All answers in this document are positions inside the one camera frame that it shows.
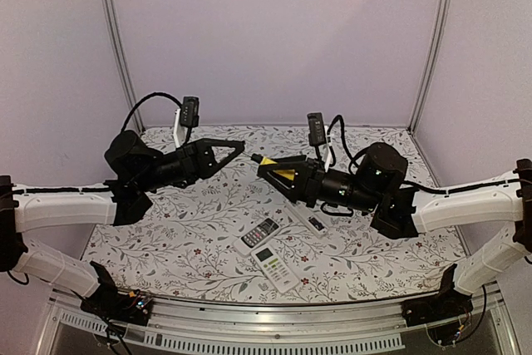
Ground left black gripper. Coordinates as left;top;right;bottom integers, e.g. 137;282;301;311
135;138;244;193

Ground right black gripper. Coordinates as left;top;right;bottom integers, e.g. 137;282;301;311
257;155;380;214

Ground yellow pry tool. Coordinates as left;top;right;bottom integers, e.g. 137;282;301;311
250;154;305;181

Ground slim white remote control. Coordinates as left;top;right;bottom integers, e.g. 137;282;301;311
285;201;328;239

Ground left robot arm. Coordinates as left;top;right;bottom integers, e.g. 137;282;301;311
1;130;244;317

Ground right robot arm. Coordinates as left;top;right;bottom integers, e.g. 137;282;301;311
251;142;531;318

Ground black-faced white remote control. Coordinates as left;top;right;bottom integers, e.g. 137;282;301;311
233;218;280;256

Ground white remote with display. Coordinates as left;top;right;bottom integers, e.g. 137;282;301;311
251;244;300;293

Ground floral patterned table mat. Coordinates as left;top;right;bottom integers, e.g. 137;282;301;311
83;126;466;304

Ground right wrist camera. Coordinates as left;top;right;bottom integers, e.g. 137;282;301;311
307;112;334;171

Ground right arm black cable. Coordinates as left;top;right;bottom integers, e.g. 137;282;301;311
328;113;520;196

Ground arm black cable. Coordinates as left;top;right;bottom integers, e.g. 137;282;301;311
328;113;520;196
124;91;186;134

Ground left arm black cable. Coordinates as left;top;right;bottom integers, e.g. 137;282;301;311
124;91;186;134

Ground front aluminium rail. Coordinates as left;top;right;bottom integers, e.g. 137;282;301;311
36;284;520;354

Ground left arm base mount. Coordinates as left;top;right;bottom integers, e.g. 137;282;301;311
81;286;153;326

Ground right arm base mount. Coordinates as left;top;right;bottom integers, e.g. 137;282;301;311
401;289;473;347

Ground left aluminium frame post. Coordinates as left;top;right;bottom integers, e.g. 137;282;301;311
101;0;137;110

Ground aluminium frame post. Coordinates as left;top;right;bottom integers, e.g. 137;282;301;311
101;0;137;110
407;0;451;136

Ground right aluminium frame post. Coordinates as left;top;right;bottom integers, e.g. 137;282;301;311
407;0;451;136

